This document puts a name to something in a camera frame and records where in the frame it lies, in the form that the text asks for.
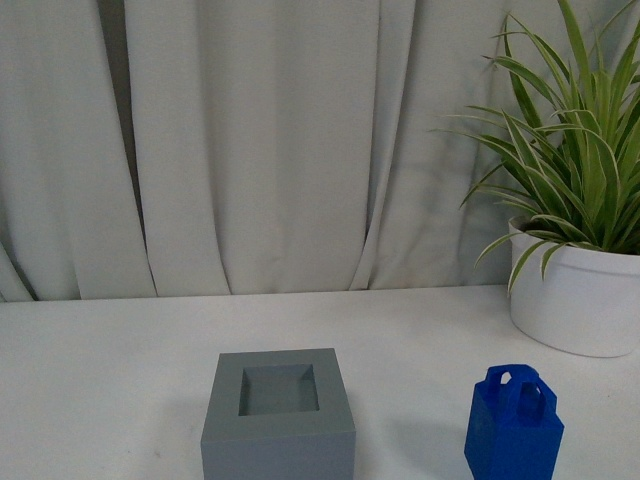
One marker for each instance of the blue handled block part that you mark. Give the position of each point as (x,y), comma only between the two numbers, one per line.
(514,431)

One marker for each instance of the gray square base block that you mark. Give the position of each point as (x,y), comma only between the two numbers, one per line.
(278,415)

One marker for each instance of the white fabric curtain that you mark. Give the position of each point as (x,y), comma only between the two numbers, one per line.
(182,148)

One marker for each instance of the green spider plant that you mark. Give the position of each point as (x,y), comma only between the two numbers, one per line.
(568,157)

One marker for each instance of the white round plant pot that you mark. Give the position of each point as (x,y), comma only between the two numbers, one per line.
(584,302)

